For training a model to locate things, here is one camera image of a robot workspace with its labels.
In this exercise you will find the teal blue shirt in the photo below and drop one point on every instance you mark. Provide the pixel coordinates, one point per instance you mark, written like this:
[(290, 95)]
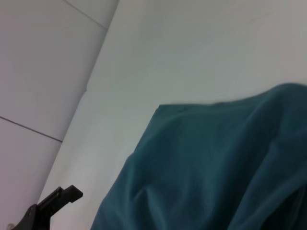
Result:
[(204, 167)]

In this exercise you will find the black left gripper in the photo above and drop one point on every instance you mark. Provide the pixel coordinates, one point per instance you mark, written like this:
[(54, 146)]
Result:
[(28, 220)]

